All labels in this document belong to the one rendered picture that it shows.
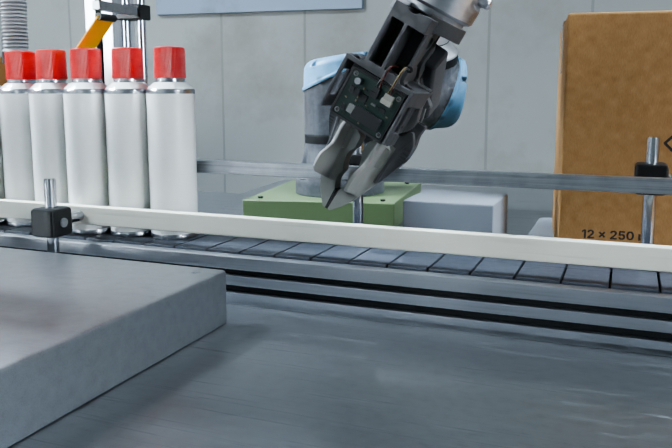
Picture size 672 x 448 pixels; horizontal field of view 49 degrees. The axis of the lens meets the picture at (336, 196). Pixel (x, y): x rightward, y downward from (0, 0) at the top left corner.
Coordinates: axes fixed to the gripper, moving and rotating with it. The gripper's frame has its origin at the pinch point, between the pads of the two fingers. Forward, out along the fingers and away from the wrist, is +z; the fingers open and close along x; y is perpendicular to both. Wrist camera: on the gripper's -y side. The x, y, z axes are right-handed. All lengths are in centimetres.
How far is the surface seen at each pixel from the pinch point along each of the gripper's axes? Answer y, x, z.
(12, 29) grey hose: -8, -52, 9
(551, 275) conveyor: 3.0, 21.2, -5.9
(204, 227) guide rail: 4.7, -9.1, 9.0
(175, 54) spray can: 0.9, -22.5, -3.4
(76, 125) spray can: 3.5, -28.5, 8.7
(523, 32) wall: -243, -30, -22
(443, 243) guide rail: 4.8, 12.0, -3.5
